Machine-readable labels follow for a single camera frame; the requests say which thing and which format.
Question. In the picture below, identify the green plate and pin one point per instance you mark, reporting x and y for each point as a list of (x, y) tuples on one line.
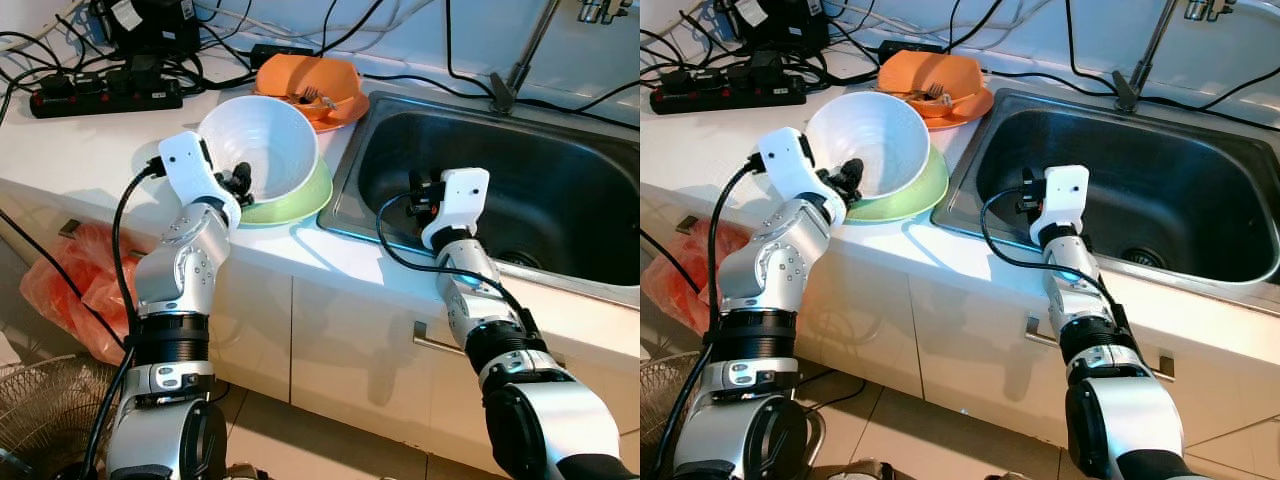
[(915, 200), (300, 205)]

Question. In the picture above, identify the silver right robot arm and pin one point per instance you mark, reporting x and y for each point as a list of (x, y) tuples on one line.
[(475, 290), (1080, 290)]

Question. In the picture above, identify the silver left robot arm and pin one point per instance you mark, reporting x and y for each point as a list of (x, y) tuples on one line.
[(775, 270), (185, 270)]

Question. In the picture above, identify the white kitchen cabinet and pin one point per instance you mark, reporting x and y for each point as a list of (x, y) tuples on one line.
[(950, 340), (340, 340)]

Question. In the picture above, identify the orange plate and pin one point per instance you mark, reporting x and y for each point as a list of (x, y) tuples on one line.
[(345, 118), (970, 115)]

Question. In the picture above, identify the orange bowl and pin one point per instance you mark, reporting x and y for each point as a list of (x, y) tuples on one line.
[(300, 72), (920, 70)]

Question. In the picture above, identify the small black adapter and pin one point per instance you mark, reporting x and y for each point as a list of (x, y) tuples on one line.
[(280, 52), (905, 47)]

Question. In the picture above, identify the stainless steel sink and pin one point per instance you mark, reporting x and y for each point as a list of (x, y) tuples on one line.
[(560, 180), (1180, 180)]

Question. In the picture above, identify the large black power adapter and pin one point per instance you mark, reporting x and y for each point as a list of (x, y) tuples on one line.
[(775, 28), (150, 30)]

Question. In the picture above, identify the black power strip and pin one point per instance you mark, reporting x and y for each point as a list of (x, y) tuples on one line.
[(690, 97), (70, 100)]

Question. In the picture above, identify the orange plastic bag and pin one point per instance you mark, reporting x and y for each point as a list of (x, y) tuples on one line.
[(70, 290), (680, 285)]

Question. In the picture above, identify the grey faucet pipe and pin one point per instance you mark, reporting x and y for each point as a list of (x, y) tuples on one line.
[(530, 45), (1150, 50)]

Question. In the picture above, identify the chrome tap valve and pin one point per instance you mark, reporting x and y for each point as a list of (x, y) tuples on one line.
[(605, 10), (1208, 10)]

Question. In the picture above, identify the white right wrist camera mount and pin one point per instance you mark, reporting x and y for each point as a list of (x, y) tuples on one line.
[(460, 195), (1065, 190)]

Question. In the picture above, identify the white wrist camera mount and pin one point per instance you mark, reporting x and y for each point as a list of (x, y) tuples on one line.
[(1065, 190), (185, 160), (460, 195), (785, 155)]

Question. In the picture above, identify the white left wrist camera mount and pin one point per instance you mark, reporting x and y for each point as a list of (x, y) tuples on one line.
[(785, 155), (185, 160)]

